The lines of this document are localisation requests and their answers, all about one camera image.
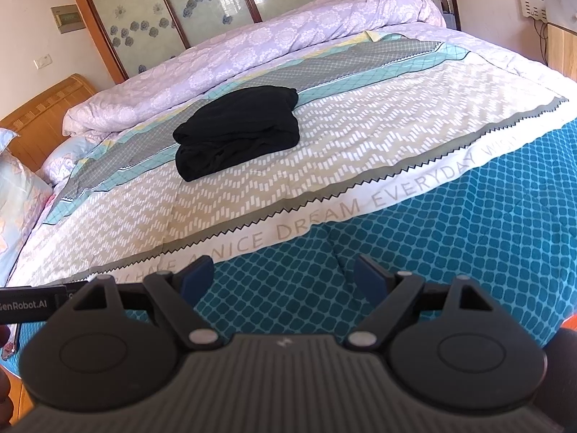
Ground patterned teal and grey quilt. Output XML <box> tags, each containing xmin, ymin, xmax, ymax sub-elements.
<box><xmin>0</xmin><ymin>31</ymin><xmax>577</xmax><ymax>362</ymax></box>

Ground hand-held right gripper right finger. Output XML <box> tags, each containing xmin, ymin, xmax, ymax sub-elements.
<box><xmin>345</xmin><ymin>255</ymin><xmax>497</xmax><ymax>351</ymax></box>

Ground black cable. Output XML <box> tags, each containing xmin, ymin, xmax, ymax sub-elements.
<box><xmin>533</xmin><ymin>19</ymin><xmax>549</xmax><ymax>69</ymax></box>

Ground light blue floral pillow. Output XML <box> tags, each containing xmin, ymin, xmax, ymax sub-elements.
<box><xmin>0</xmin><ymin>127</ymin><xmax>56</xmax><ymax>283</ymax></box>

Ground floral glass sliding wardrobe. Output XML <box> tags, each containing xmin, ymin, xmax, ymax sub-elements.
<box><xmin>65</xmin><ymin>0</ymin><xmax>344</xmax><ymax>86</ymax></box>

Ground lilac floral comforter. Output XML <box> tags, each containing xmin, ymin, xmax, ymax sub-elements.
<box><xmin>62</xmin><ymin>0</ymin><xmax>447</xmax><ymax>135</ymax></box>

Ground wooden headboard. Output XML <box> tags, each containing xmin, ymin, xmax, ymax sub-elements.
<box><xmin>0</xmin><ymin>74</ymin><xmax>97</xmax><ymax>185</ymax></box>

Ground light wooden cabinet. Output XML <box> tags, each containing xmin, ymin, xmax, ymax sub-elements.
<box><xmin>542</xmin><ymin>0</ymin><xmax>577</xmax><ymax>78</ymax></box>

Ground grey wall control panel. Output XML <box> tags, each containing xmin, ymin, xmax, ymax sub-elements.
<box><xmin>51</xmin><ymin>4</ymin><xmax>87</xmax><ymax>34</ymax></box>

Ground black pants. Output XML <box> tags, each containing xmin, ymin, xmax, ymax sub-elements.
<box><xmin>172</xmin><ymin>85</ymin><xmax>301</xmax><ymax>183</ymax></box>

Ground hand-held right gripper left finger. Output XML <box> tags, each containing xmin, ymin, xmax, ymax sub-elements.
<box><xmin>70</xmin><ymin>255</ymin><xmax>226</xmax><ymax>351</ymax></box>

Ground person's left hand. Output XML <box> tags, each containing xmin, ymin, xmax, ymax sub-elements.
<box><xmin>0</xmin><ymin>325</ymin><xmax>17</xmax><ymax>421</ymax></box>

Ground lilac pillow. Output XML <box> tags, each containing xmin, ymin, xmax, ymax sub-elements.
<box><xmin>43</xmin><ymin>135</ymin><xmax>93</xmax><ymax>187</ymax></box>

